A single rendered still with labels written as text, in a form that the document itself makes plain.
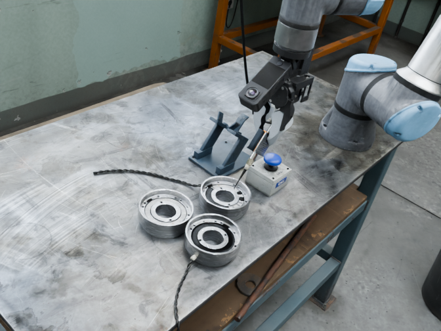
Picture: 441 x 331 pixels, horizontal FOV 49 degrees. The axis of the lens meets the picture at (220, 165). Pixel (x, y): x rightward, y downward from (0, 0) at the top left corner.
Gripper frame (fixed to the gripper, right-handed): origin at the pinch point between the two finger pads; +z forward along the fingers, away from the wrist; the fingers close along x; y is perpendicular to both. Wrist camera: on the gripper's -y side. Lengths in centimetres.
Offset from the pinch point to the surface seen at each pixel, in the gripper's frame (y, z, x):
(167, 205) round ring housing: -21.5, 10.5, 4.3
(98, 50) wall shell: 73, 62, 163
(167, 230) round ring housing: -26.1, 10.2, -1.2
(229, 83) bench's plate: 33, 13, 37
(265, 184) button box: 0.5, 10.6, -3.0
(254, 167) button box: 1.0, 8.7, 1.0
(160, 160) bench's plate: -10.5, 13.1, 18.9
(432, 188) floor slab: 171, 93, -4
